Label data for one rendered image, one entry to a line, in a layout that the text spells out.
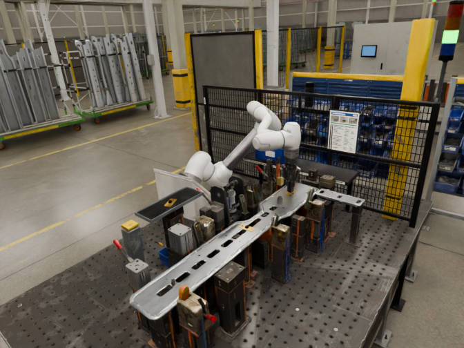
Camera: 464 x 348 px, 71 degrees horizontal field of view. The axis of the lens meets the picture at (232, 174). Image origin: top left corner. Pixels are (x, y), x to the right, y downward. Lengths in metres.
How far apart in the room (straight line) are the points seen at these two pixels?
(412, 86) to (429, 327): 1.68
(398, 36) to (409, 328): 6.63
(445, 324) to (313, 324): 1.42
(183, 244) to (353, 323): 0.89
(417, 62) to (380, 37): 6.24
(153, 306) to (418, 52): 1.95
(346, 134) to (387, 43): 6.13
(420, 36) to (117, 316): 2.24
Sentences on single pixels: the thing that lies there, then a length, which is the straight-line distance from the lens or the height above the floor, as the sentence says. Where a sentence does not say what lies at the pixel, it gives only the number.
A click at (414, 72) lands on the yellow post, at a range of 2.30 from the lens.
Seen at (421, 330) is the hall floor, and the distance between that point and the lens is 2.87.
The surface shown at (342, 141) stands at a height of 1.23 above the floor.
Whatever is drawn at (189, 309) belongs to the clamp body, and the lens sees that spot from 1.31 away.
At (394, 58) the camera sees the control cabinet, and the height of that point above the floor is 1.27.
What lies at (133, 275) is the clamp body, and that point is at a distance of 1.55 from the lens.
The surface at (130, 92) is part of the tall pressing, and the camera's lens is 9.71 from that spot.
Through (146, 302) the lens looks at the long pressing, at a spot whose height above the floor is 1.00.
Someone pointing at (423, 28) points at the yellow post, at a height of 1.95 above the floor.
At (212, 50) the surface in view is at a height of 1.78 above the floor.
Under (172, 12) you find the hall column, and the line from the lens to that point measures 9.57.
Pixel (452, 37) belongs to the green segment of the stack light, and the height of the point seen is 1.90.
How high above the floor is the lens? 1.99
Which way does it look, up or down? 24 degrees down
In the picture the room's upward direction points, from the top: 3 degrees counter-clockwise
